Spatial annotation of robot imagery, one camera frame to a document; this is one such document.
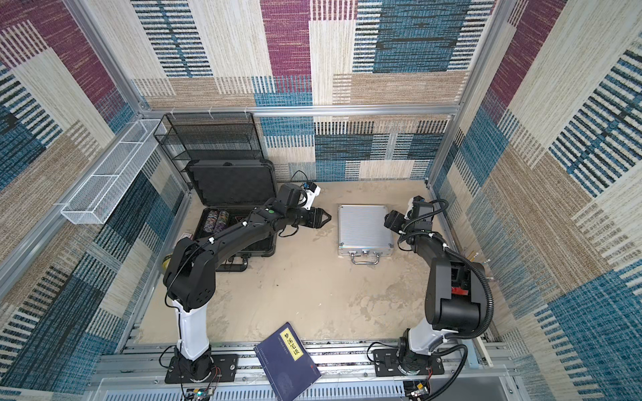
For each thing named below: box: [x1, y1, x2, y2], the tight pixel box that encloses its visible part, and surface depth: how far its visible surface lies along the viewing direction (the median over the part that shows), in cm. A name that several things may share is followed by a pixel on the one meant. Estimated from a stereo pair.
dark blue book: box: [254, 321, 322, 401], surface depth 76 cm
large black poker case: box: [185, 159, 279, 272], surface depth 98 cm
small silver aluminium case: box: [337, 204, 394, 265], surface depth 97 cm
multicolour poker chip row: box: [203, 209, 230, 234], surface depth 106 cm
